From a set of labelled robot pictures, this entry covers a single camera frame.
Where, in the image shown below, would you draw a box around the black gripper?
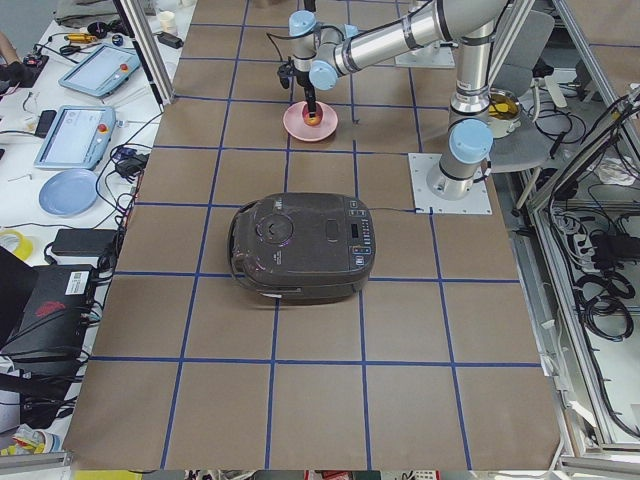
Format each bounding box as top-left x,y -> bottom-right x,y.
294,70 -> 318,120

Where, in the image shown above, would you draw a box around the red apple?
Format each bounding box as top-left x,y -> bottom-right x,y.
303,111 -> 323,127

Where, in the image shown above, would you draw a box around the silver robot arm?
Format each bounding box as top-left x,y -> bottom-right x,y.
278,1 -> 508,201

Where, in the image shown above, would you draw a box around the pink plate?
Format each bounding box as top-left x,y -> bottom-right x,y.
282,101 -> 338,142

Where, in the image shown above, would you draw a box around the bowl with yellow contents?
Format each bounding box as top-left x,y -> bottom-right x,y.
488,89 -> 521,139

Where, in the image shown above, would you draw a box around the blue plate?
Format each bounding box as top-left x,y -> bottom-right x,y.
38,169 -> 98,216

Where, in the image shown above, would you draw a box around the dark grey rice cooker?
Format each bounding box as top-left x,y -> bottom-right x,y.
227,192 -> 376,301

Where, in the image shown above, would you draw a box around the upper teach pendant tablet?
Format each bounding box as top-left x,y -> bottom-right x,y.
58,44 -> 141,98

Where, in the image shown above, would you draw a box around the teach pendant tablet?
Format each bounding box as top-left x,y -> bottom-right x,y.
34,105 -> 116,170
58,44 -> 141,98

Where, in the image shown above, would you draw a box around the grey chair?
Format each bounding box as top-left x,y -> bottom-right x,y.
488,10 -> 554,174

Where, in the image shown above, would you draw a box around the lower teach pendant tablet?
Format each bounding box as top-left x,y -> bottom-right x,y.
34,105 -> 116,170

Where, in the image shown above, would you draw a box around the black smartphone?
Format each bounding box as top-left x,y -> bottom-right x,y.
34,109 -> 57,138

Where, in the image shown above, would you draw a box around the black power adapter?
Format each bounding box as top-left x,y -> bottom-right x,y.
44,229 -> 116,264

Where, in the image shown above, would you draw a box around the yellow tape roll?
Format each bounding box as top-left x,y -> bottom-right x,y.
0,229 -> 34,261

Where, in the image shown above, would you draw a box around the black laptop with red logo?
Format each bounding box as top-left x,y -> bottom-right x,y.
1,249 -> 97,377

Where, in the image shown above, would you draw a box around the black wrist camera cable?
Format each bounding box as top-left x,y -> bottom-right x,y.
264,32 -> 296,91

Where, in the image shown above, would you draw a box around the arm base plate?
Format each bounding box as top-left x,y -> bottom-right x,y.
394,42 -> 455,69
408,153 -> 492,215

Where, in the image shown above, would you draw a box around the aluminium frame post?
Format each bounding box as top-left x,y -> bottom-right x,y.
113,0 -> 175,106

